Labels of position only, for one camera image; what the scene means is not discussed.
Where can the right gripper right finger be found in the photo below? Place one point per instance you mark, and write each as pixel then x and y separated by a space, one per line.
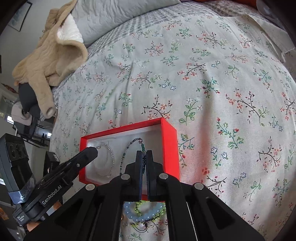
pixel 193 211

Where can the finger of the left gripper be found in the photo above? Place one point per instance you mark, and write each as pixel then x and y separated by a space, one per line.
pixel 76 162

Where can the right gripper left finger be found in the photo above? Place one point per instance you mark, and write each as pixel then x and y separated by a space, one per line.
pixel 93 213

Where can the red Ace box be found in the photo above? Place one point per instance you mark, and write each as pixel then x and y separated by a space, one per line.
pixel 118 147

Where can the black chair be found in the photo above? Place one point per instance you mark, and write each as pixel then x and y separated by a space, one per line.
pixel 28 120

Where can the beige fleece jacket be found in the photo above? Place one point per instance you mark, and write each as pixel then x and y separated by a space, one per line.
pixel 59 52

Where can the floral bed sheet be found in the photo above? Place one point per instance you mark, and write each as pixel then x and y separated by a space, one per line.
pixel 237 138

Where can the grey pillow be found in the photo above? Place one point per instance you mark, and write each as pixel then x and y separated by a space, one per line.
pixel 96 18

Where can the clear plastic bag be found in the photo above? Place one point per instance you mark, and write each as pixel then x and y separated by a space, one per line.
pixel 268 13

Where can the framed wall picture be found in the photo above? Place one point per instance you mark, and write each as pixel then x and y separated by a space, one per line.
pixel 18 19

